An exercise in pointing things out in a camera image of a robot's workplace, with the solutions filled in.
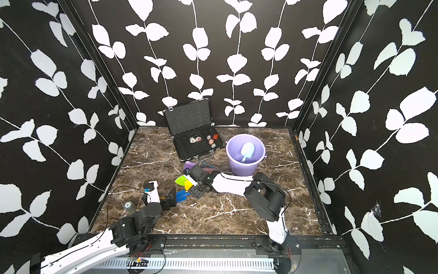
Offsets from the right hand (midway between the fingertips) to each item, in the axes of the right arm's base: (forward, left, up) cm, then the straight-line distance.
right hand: (195, 185), depth 89 cm
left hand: (-6, +10, +8) cm, 15 cm away
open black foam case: (+38, +5, -1) cm, 38 cm away
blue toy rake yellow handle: (+14, -6, -4) cm, 16 cm away
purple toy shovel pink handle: (+15, +7, -3) cm, 16 cm away
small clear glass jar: (-13, +29, +3) cm, 32 cm away
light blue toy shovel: (+19, -29, +6) cm, 35 cm away
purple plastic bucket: (+6, -29, +10) cm, 31 cm away
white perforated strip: (-33, -27, -4) cm, 43 cm away
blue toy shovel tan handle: (-5, +7, -3) cm, 9 cm away
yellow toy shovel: (+2, +5, -5) cm, 7 cm away
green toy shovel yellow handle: (+4, +9, -3) cm, 10 cm away
